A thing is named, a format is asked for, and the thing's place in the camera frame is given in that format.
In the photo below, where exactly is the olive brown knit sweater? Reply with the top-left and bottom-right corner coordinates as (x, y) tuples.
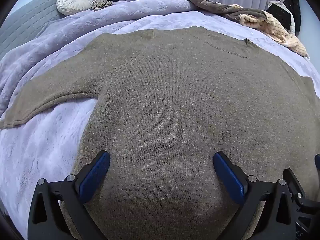
(0, 26), (320, 240)

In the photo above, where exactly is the black speckled hanging garment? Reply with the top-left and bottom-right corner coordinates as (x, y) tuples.
(265, 2), (296, 34)

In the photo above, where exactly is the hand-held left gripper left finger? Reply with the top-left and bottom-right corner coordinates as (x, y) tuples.
(27, 151), (111, 240)

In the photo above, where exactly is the round white pleated pillow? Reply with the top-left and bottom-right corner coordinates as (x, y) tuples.
(56, 0), (93, 16)

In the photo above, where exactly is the black hanging jacket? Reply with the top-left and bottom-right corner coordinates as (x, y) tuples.
(278, 0), (302, 35)

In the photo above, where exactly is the grey fleece garment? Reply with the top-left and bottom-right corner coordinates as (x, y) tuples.
(187, 0), (268, 26)

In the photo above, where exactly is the grey quilted headboard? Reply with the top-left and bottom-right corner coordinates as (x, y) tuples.
(0, 0), (101, 61)

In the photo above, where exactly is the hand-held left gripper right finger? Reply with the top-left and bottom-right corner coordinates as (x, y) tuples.
(212, 151), (298, 240)

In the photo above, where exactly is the small beige ruffled cloth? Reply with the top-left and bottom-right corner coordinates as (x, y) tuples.
(90, 0), (115, 11)

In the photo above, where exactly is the lavender plush blanket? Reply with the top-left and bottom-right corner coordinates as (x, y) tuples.
(0, 0), (320, 240)

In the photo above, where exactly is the cream striped fleece robe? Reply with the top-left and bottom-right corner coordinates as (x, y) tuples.
(226, 4), (310, 58)

